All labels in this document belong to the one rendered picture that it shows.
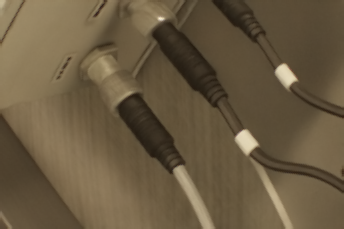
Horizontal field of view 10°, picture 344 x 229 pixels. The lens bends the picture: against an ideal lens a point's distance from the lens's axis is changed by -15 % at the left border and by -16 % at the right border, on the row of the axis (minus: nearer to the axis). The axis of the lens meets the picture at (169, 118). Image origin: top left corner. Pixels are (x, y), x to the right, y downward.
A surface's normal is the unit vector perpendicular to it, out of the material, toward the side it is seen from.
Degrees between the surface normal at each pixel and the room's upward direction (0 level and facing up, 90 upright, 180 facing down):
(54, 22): 133
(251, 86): 90
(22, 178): 40
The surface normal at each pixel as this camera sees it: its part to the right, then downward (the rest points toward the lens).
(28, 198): 0.43, -0.68
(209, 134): -0.71, 0.15
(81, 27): 0.55, 0.72
